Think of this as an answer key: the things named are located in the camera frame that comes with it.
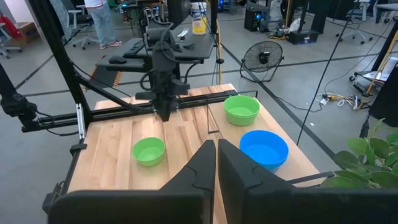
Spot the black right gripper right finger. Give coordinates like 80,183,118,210
218,138,294,224

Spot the black equipment case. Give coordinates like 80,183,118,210
287,29,320,45

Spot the white power strip with cables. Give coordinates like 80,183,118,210
314,92,361,111

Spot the white plastic bag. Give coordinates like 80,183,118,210
289,17,302,34

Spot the black computer tower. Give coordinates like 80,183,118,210
244,7,268,33

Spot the black keyboard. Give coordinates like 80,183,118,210
123,39,147,58

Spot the black floor fan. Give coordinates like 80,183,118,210
239,40,285,83

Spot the black computer mouse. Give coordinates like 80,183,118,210
108,55,127,65

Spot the silver bracket plate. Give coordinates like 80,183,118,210
75,103,87,140

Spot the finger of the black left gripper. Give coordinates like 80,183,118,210
164,99,175,123
154,100,166,123

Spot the black cabinet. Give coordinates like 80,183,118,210
369,62,398,119

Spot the black mat with orange stripes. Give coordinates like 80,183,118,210
89,67,123,88

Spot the thin black hanging cable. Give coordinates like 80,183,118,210
295,0,361,146

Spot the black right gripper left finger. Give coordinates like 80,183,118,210
160,139,217,203

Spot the black wheeled cart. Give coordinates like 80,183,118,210
348,55,398,96

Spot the grey office chair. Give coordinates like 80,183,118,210
51,0,100,51
335,0,374,45

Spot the person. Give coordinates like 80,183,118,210
83,0,124,50

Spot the yellow cable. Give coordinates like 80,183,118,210
215,18,224,85

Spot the red chair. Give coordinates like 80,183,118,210
2,14,23,40

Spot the green potted plant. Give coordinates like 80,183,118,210
320,118,398,189

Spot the black stand pole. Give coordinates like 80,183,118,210
210,0,219,35

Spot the yellow-label wipes canister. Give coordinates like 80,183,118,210
191,1,208,35

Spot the brown cardboard box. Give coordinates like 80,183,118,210
15,21,41,44

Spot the black table-level camera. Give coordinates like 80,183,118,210
42,182,65,215

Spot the black standing desk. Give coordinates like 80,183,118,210
95,21,216,82

